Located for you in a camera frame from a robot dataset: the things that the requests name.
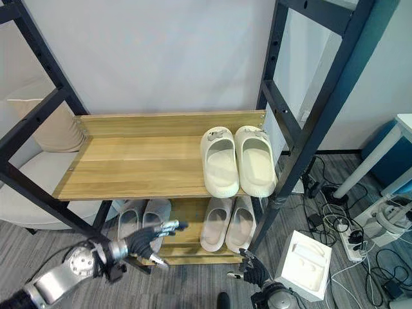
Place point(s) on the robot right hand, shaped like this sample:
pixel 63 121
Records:
pixel 256 272

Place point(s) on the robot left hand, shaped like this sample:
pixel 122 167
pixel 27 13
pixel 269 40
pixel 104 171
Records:
pixel 141 241

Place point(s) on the robot right silver arm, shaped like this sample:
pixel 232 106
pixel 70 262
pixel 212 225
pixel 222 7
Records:
pixel 280 299

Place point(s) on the robot left silver arm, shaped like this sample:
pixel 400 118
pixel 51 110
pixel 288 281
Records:
pixel 54 280

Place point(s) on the narrow wooden rack shelf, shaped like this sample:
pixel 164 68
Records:
pixel 186 239

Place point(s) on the wide wooden rack shelf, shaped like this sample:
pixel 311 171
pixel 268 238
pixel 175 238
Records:
pixel 128 167

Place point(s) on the light grey slipper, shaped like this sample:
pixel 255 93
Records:
pixel 128 219
pixel 153 216

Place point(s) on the pale pink slipper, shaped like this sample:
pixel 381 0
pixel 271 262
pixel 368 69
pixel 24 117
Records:
pixel 239 238
pixel 212 238

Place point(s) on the robot dark foot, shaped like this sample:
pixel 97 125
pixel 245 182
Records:
pixel 223 302

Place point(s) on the white foam packing box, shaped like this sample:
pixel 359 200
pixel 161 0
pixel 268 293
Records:
pixel 305 264

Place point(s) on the small black power adapter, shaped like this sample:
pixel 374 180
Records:
pixel 315 219

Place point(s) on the cream slipper with charm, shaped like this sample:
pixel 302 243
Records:
pixel 257 180
pixel 222 183

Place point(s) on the white power strip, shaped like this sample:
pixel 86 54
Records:
pixel 352 248

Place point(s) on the black plug device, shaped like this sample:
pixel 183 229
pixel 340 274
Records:
pixel 314 186

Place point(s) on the white sofa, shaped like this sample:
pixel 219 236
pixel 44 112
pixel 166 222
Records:
pixel 38 180

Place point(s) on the beige cushion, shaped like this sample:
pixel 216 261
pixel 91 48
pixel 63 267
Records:
pixel 61 132

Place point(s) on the large black power adapter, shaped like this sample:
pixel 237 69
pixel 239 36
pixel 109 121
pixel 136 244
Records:
pixel 392 289

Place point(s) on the white headset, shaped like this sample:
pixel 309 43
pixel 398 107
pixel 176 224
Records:
pixel 389 219

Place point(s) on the white table leg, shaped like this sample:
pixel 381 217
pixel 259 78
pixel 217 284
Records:
pixel 363 164

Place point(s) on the blue cabinet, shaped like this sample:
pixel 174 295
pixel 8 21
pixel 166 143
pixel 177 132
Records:
pixel 389 167

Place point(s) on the white table top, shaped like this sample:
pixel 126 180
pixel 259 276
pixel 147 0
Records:
pixel 406 125

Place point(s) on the black metal rack frame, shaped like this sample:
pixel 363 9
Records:
pixel 322 106

